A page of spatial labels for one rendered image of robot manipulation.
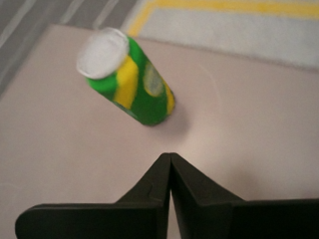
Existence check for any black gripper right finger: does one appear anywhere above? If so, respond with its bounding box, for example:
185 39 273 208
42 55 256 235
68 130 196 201
169 152 319 239

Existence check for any green and yellow drink can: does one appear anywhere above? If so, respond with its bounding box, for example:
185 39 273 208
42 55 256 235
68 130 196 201
75 27 171 123

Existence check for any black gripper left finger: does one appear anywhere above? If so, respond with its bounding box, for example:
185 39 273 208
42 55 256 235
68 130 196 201
14 152 171 239

